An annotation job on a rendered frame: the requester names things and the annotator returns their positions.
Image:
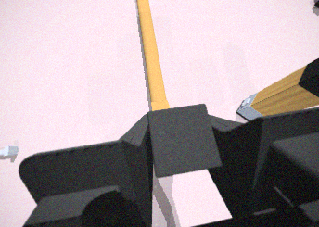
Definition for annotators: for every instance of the long scraper with wooden handle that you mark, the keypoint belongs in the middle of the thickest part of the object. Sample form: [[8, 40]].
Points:
[[182, 138]]

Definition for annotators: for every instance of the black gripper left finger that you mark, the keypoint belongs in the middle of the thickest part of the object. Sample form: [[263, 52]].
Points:
[[126, 162]]

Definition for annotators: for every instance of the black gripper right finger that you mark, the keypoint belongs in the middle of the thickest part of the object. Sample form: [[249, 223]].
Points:
[[244, 150]]

